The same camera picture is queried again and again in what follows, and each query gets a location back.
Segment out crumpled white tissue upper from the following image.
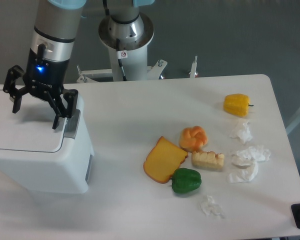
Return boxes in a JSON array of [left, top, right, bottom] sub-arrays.
[[229, 119, 253, 145]]

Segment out green toy bell pepper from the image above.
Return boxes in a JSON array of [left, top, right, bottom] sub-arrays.
[[170, 168, 202, 194]]

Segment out orange knotted toy bun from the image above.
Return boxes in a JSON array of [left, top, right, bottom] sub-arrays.
[[178, 126, 209, 153]]

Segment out white post with red base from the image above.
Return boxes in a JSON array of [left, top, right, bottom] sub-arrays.
[[188, 55, 199, 79]]

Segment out small crumpled white tissue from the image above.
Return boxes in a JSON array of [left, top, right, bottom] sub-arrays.
[[199, 195, 225, 218]]

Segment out yellow toy bell pepper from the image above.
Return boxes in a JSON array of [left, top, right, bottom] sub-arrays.
[[223, 93, 254, 117]]

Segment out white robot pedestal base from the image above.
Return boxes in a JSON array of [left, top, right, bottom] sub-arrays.
[[98, 12, 154, 82]]

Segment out toy bread slice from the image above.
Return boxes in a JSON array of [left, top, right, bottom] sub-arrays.
[[143, 136, 188, 184]]

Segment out crumpled white tissue middle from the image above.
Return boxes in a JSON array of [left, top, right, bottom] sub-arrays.
[[231, 145, 271, 162]]

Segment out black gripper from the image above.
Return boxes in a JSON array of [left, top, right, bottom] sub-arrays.
[[2, 50, 79, 130]]

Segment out white trash can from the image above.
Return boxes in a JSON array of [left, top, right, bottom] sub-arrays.
[[0, 84, 94, 194]]

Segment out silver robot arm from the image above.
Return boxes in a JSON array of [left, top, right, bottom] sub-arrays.
[[3, 0, 154, 128]]

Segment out pale toy bread loaf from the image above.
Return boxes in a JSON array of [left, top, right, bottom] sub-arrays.
[[191, 150, 225, 171]]

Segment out crumpled white tissue lower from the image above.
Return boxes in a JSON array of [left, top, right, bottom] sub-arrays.
[[227, 157, 259, 184]]

